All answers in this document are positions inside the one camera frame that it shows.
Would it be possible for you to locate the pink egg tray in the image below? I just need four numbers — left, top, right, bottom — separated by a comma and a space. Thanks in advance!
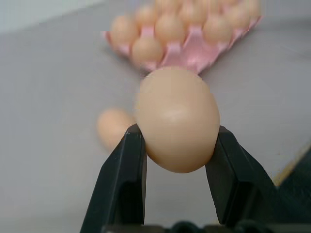
101, 15, 264, 76

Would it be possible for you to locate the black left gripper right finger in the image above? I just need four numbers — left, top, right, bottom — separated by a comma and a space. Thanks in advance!
205, 125, 290, 228

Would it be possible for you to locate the beige egg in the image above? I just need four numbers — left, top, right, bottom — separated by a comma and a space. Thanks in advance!
239, 0, 260, 17
155, 13, 185, 42
135, 5, 157, 26
227, 4, 251, 28
111, 16, 139, 47
96, 108, 137, 151
132, 35, 163, 64
135, 67, 221, 174
203, 16, 233, 45
155, 0, 182, 14
180, 1, 208, 24

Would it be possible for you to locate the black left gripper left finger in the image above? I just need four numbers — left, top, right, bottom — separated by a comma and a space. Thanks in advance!
79, 124, 148, 233

